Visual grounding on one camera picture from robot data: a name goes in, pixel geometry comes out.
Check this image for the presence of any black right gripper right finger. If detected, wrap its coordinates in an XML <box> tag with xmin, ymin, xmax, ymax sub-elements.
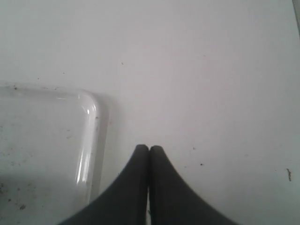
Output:
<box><xmin>149</xmin><ymin>145</ymin><xmax>236</xmax><ymax>225</ymax></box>

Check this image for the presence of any white plastic tray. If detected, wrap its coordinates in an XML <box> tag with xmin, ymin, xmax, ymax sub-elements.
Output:
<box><xmin>0</xmin><ymin>84</ymin><xmax>101</xmax><ymax>225</ymax></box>

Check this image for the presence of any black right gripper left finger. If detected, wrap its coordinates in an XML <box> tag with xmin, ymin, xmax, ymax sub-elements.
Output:
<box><xmin>61</xmin><ymin>144</ymin><xmax>149</xmax><ymax>225</ymax></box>

